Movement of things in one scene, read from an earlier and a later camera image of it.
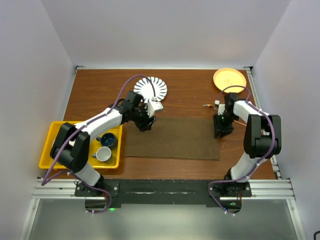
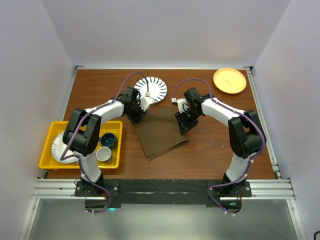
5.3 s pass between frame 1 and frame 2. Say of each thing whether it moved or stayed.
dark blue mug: stayed
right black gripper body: moved
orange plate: stayed
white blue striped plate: stayed
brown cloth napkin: moved
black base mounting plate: stayed
